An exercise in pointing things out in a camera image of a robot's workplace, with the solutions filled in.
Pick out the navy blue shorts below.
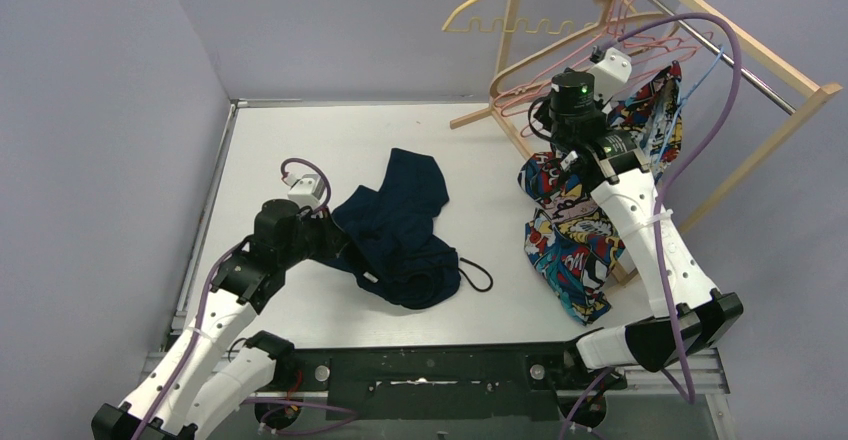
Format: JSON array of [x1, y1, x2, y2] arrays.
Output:
[[321, 148, 494, 310]]

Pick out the pink wire hanger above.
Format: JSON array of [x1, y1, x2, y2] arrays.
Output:
[[490, 0, 701, 117], [490, 0, 703, 117]]

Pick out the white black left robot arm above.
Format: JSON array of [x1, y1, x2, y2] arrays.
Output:
[[91, 199, 347, 439]]

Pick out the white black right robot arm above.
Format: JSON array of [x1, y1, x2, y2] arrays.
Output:
[[547, 69, 744, 387]]

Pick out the colourful comic print shorts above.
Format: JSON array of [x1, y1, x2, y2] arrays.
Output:
[[517, 62, 683, 325]]

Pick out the yellow plastic hanger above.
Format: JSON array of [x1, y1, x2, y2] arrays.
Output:
[[441, 0, 623, 36]]

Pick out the beige wooden hanger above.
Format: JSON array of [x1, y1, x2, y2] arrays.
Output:
[[489, 0, 668, 104]]

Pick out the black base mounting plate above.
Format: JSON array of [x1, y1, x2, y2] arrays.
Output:
[[262, 341, 599, 421]]

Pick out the metal rack rod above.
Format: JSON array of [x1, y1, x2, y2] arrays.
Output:
[[599, 0, 797, 116]]

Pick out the wooden clothes rack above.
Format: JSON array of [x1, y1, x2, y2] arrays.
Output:
[[449, 0, 844, 286]]

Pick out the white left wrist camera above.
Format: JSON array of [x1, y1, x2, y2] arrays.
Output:
[[282, 174, 330, 211]]

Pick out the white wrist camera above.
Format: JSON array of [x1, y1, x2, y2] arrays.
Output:
[[282, 174, 330, 211], [587, 46, 633, 104]]

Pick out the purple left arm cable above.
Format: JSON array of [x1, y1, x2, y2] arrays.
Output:
[[129, 157, 333, 440]]

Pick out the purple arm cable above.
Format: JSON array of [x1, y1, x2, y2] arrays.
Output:
[[129, 157, 333, 440], [596, 12, 743, 405]]

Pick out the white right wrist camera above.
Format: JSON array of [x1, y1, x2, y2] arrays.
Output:
[[587, 46, 633, 104]]

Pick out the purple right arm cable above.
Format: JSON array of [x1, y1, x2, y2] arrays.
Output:
[[596, 12, 743, 405]]

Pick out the blue wire hanger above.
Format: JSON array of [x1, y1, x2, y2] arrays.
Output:
[[648, 45, 725, 182]]

